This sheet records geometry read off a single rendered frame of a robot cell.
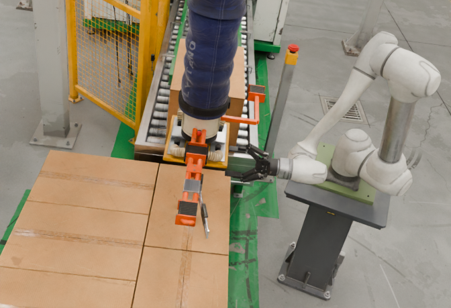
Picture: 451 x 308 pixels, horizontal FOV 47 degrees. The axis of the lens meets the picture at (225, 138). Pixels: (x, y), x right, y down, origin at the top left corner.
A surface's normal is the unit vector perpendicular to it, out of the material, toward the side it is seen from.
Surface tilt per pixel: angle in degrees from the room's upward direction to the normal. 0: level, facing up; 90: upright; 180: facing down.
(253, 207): 0
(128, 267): 0
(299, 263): 90
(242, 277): 0
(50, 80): 90
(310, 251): 90
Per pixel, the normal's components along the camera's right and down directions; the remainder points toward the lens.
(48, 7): -0.03, 0.60
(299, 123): 0.14, -0.79
